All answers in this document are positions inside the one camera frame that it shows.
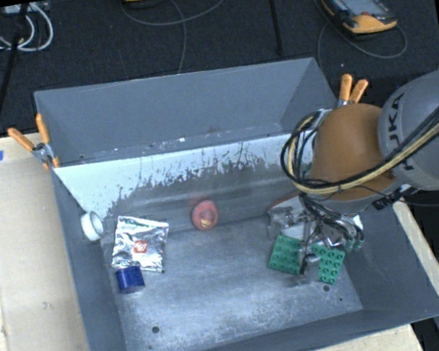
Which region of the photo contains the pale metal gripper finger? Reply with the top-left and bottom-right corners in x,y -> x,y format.
296,245 -> 326,276
288,267 -> 316,288

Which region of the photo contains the green studded flat block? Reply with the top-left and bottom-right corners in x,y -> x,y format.
262,223 -> 352,296

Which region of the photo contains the grey metal bin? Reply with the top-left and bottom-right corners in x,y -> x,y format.
32,27 -> 439,351

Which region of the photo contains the red round toy fruit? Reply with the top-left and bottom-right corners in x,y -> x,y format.
187,197 -> 223,233

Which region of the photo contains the silver foil packet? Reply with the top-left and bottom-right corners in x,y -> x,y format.
103,207 -> 178,282

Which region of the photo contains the blue cylinder cap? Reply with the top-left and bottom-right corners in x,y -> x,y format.
113,263 -> 147,296

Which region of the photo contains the white tape roll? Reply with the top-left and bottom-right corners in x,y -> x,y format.
79,209 -> 107,243

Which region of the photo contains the pale wood flat board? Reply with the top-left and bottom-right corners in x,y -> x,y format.
0,151 -> 93,351

